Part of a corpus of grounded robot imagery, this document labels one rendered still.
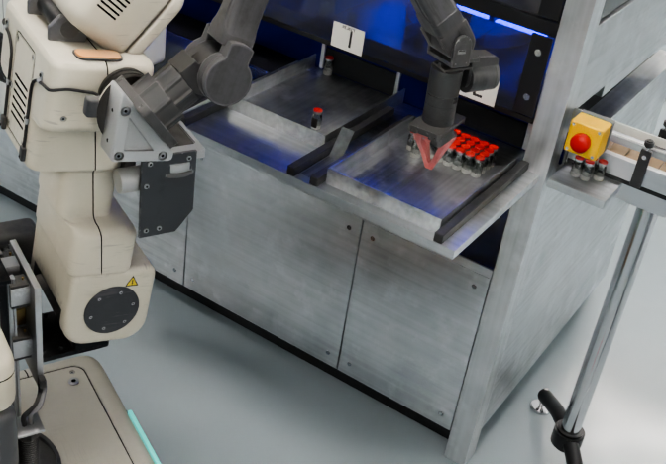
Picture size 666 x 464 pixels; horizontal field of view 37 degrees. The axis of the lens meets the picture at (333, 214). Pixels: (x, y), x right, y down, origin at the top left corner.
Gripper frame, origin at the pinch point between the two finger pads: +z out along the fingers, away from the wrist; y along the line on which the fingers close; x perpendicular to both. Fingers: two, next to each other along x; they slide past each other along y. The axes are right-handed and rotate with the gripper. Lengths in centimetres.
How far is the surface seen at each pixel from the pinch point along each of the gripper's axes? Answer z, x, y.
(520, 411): 103, -12, 65
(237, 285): 81, 67, 36
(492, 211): 13.8, -8.5, 15.2
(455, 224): 11.5, -6.5, 2.2
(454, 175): 13.4, 3.7, 22.0
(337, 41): 1, 45, 37
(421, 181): 13.2, 7.5, 14.5
